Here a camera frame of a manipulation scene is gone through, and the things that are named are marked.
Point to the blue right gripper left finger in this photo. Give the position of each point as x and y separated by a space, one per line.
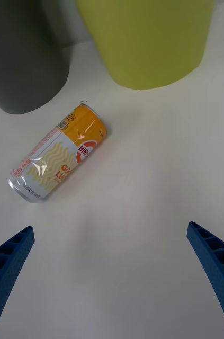
3 272

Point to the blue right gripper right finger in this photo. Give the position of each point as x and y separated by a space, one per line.
220 270

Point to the orange and white drink can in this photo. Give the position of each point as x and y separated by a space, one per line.
61 153

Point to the grey plastic waste bin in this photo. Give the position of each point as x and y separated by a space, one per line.
24 55

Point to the yellow-green plastic waste bin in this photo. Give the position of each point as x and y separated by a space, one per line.
148 42

